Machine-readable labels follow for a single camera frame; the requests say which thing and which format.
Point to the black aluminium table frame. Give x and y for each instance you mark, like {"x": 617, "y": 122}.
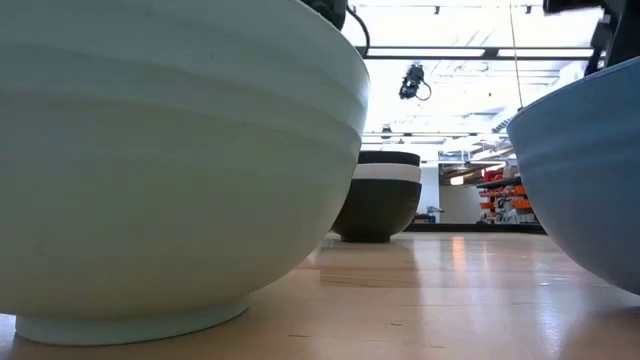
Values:
{"x": 475, "y": 228}

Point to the white bowl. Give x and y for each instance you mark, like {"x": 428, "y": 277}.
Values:
{"x": 390, "y": 172}

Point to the shelf with orange bins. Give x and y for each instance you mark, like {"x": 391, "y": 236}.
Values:
{"x": 505, "y": 192}

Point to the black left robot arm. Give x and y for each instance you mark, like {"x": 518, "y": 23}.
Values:
{"x": 330, "y": 10}

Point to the mint green bowl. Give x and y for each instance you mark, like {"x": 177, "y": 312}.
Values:
{"x": 150, "y": 175}

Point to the ceiling track light rail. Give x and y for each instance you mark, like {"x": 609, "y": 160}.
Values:
{"x": 436, "y": 9}

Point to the black overhead camera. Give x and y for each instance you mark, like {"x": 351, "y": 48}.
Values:
{"x": 411, "y": 82}

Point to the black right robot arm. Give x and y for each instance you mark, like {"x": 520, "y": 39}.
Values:
{"x": 625, "y": 30}

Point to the blue bowl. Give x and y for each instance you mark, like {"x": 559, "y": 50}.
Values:
{"x": 585, "y": 175}

